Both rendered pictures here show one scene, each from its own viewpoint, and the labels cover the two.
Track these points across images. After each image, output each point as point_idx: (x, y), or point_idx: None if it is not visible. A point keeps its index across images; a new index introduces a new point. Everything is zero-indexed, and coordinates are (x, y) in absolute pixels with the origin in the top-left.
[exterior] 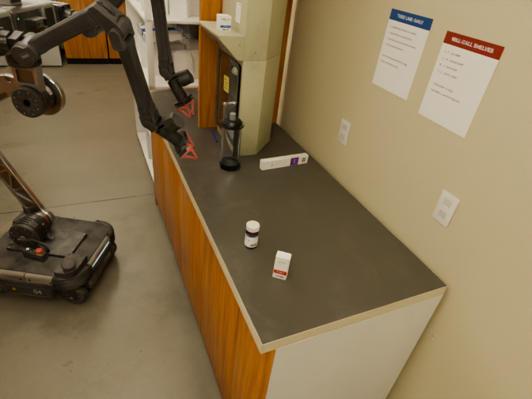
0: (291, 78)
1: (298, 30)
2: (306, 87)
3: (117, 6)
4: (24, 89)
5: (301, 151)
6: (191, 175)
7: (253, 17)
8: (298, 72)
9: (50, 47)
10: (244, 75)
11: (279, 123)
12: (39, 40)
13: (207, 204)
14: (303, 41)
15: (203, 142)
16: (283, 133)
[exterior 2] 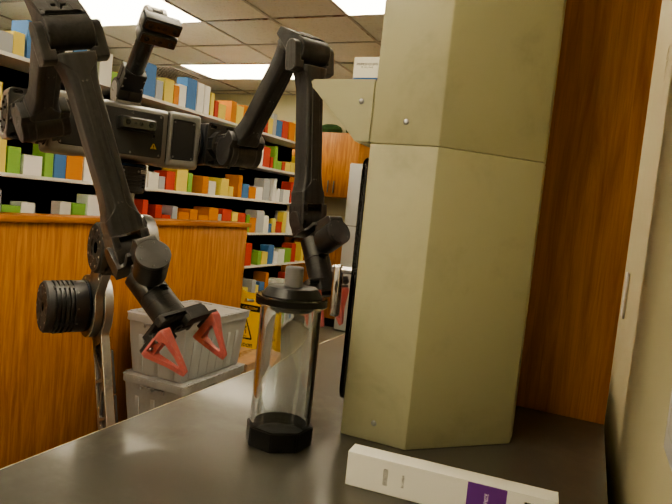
0: (645, 281)
1: (664, 139)
2: (655, 284)
3: (261, 108)
4: (96, 224)
5: (584, 503)
6: (158, 418)
7: (401, 27)
8: (652, 252)
9: (34, 101)
10: (371, 183)
11: (620, 434)
12: (28, 93)
13: (30, 474)
14: (666, 156)
15: (323, 389)
16: (588, 446)
